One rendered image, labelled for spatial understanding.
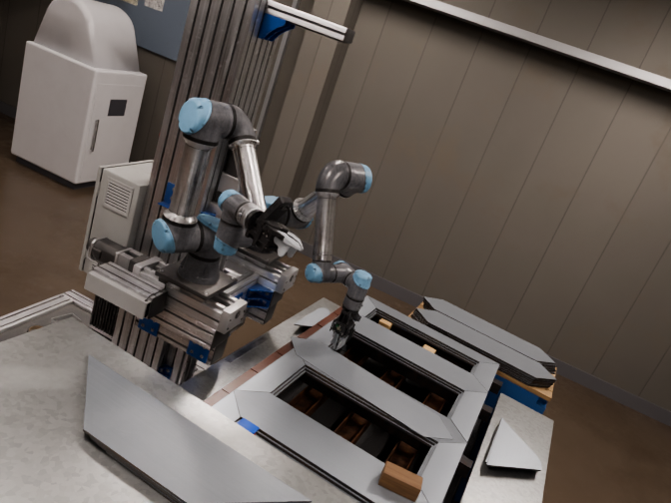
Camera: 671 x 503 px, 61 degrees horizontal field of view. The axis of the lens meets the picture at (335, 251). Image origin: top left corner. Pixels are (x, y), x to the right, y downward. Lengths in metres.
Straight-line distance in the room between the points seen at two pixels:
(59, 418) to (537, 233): 4.26
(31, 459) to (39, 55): 4.68
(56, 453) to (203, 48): 1.44
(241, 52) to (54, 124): 3.68
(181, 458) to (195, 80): 1.38
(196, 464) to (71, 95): 4.47
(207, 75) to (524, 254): 3.56
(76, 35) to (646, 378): 5.56
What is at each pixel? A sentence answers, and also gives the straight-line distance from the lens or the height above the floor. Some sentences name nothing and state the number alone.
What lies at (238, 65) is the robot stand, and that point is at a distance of 2.14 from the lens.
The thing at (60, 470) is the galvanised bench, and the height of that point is 1.05.
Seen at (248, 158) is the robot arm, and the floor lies 1.55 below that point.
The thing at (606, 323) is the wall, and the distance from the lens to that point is 5.33.
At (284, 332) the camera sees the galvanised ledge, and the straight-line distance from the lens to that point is 2.71.
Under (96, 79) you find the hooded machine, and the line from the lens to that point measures 5.34.
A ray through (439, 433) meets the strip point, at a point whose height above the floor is 0.84.
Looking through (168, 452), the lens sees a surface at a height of 1.07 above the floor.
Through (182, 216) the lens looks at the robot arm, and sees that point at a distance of 1.96.
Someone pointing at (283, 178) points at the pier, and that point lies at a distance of 5.20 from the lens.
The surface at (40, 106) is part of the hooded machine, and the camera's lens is 5.74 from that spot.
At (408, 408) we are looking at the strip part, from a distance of 2.23.
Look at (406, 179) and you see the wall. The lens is 5.14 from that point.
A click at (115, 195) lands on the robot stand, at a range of 2.43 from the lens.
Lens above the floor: 1.99
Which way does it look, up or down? 20 degrees down
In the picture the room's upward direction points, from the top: 20 degrees clockwise
